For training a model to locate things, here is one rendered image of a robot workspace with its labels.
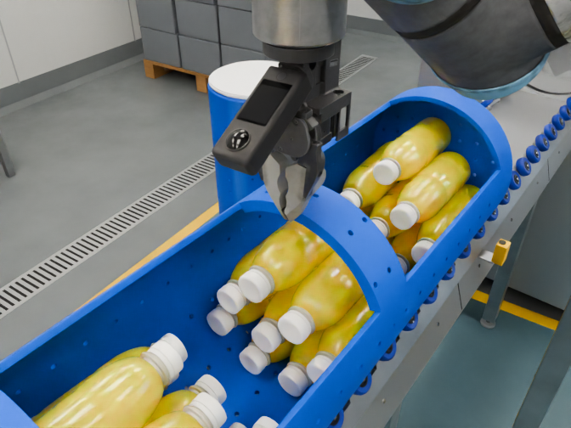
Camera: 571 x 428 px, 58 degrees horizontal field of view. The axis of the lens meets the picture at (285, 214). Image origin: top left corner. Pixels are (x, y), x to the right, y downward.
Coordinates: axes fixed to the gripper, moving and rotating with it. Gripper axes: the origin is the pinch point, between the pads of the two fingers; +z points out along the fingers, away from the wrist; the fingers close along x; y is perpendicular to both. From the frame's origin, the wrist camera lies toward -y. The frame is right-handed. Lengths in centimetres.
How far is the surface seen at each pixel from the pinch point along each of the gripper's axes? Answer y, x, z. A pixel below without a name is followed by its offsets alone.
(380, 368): 9.9, -10.8, 30.0
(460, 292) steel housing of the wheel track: 39, -13, 36
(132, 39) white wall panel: 243, 356, 105
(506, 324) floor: 129, -13, 123
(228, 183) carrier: 56, 65, 48
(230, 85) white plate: 61, 66, 19
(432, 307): 27.3, -11.5, 30.8
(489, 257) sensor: 50, -14, 33
